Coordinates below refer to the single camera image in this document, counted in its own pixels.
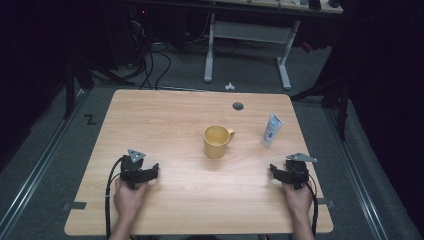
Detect person's right hand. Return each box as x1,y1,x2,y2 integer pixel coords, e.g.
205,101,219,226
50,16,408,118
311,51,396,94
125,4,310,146
281,181,314,218

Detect grey floor rail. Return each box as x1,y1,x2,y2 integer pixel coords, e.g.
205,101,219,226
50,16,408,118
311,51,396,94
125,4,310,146
323,106,390,240
0,89,88,238

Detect person's left hand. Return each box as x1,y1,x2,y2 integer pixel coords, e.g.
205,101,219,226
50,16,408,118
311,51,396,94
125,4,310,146
112,179,150,219

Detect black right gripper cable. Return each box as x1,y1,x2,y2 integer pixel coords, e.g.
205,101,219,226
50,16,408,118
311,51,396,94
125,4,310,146
300,168,320,238

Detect white-framed desk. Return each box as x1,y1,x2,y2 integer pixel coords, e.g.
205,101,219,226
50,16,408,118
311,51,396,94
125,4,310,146
202,0,345,91

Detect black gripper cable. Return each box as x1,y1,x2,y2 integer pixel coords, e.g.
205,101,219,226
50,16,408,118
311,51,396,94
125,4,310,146
300,168,320,238
104,156,125,240

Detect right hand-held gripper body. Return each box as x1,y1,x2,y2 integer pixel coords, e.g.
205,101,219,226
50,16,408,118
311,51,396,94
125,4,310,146
282,152,319,191

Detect black metal stand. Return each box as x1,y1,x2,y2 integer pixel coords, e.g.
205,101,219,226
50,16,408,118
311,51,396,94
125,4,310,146
289,74,352,142
62,58,96,121

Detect grey tape strip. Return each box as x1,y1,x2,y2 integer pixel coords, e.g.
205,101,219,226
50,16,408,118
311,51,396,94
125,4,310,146
62,201,88,212
316,198,336,209

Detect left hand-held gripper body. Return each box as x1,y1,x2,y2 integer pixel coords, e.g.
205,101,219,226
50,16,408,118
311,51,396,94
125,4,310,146
119,148,147,191

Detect black floor cables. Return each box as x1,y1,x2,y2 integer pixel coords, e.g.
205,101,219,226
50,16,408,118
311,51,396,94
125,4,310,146
128,18,173,91

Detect white squeeze tube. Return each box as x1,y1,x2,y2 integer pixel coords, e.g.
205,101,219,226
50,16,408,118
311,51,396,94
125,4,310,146
260,111,285,148

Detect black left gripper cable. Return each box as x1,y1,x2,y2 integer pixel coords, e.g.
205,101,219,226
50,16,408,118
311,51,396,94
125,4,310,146
104,156,125,240

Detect yellow mug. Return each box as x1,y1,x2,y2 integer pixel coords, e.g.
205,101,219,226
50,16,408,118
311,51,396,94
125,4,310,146
203,124,236,160

